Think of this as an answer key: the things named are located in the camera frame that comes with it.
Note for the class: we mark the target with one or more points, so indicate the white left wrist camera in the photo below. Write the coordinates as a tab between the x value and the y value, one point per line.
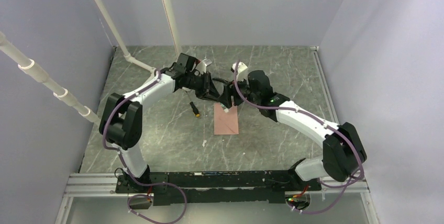
202	65

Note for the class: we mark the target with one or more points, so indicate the black handled pliers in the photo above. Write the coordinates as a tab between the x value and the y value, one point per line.
224	82

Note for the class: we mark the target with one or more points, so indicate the aluminium extrusion frame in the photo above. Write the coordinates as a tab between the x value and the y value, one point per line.
90	198

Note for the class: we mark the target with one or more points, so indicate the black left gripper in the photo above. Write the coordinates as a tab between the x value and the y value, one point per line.
208	90

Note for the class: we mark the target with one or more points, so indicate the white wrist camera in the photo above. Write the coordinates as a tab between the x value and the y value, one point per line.
242	71
202	65

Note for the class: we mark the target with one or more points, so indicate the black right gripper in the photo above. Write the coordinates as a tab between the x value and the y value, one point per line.
229	91

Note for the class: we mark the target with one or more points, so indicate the pink paper envelope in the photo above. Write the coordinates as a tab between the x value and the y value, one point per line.
225	123

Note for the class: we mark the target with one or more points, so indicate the black yellow screwdriver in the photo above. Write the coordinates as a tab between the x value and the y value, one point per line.
192	105

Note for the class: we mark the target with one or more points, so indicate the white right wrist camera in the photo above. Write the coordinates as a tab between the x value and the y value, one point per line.
242	71

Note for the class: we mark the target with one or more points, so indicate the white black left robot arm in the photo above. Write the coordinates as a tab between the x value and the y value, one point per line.
121	122

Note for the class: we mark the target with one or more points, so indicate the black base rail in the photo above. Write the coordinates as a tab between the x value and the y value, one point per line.
272	186

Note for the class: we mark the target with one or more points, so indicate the white pvc pipe frame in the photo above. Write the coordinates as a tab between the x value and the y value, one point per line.
34	70

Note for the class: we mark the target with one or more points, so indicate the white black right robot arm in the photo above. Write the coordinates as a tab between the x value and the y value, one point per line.
342	150

